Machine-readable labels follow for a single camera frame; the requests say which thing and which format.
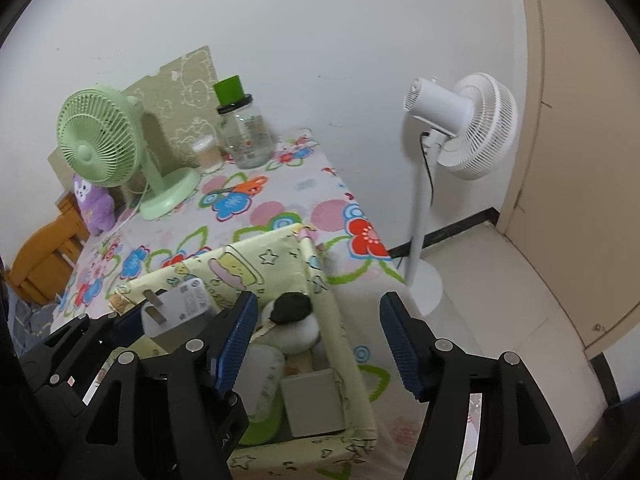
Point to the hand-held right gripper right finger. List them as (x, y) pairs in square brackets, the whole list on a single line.
[(400, 345)]

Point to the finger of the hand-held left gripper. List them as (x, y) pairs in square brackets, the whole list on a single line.
[(127, 325)]

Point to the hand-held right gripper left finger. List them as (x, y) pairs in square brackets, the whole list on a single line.
[(235, 350)]

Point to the white labelled bottle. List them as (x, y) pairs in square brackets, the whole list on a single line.
[(265, 375)]

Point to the white cube plug adapter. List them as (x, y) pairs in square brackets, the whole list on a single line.
[(185, 310)]

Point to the beige round plush toy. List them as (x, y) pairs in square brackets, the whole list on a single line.
[(300, 340)]

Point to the small black object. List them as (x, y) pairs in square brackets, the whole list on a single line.
[(292, 307)]

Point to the green plastic container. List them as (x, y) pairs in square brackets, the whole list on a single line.
[(260, 430)]

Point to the white charger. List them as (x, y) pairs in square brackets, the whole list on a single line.
[(312, 400)]

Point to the yellow cartoon print box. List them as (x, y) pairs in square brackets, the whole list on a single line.
[(280, 255)]

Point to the grey plaid blanket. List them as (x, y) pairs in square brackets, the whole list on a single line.
[(30, 320)]

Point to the purple plush toy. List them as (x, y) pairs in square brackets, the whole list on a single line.
[(95, 210)]

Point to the floral tablecloth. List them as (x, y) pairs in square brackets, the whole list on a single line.
[(300, 195)]

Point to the cotton swab jar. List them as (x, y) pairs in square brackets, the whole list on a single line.
[(207, 155)]

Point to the green desk fan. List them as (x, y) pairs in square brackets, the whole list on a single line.
[(95, 135)]

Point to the glass jar with green lid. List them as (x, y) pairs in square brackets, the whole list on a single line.
[(245, 135)]

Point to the white standing fan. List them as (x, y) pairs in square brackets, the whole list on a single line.
[(480, 120)]

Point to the beige wardrobe door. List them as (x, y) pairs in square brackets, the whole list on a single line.
[(575, 160)]

